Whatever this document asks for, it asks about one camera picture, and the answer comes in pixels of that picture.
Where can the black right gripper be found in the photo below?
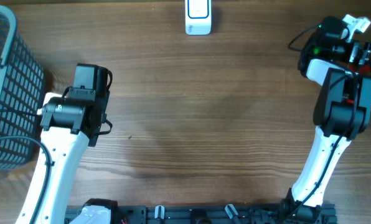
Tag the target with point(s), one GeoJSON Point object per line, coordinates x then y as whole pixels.
{"type": "Point", "coordinates": [361, 57]}

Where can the red snack bag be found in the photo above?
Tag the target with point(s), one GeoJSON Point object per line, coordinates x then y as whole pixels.
{"type": "Point", "coordinates": [365, 69]}

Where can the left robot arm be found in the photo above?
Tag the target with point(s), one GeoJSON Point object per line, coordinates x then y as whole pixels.
{"type": "Point", "coordinates": [71, 122]}

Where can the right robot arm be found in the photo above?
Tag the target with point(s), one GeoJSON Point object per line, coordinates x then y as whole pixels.
{"type": "Point", "coordinates": [334, 60]}

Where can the white barcode scanner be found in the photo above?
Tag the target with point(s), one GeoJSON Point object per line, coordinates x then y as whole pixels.
{"type": "Point", "coordinates": [198, 17]}

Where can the dark grey mesh basket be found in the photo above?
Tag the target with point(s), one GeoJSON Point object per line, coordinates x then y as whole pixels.
{"type": "Point", "coordinates": [22, 90]}

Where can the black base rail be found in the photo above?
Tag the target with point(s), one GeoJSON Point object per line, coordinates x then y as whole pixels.
{"type": "Point", "coordinates": [253, 214]}

